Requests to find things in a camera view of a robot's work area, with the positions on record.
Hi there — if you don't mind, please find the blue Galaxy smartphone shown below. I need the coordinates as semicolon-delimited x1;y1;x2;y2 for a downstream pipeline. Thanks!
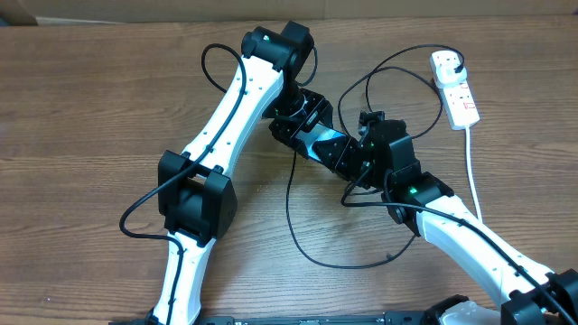
296;124;347;163

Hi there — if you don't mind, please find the black USB charging cable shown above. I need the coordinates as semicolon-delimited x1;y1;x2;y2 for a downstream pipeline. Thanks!
284;43;466;271

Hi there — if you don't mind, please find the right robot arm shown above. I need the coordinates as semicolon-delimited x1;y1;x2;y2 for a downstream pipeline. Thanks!
307;120;577;324

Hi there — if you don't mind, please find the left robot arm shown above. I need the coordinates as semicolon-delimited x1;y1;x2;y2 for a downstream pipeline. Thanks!
146;22;331;324

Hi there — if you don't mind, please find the white charger plug adapter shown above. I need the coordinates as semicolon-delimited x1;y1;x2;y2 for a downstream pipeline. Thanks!
433;65;468;88

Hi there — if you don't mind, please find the white power strip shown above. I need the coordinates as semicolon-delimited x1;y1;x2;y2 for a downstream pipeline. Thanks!
430;50;480;130

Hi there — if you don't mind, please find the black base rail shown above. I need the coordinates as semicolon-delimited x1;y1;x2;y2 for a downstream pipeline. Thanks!
107;295;502;325

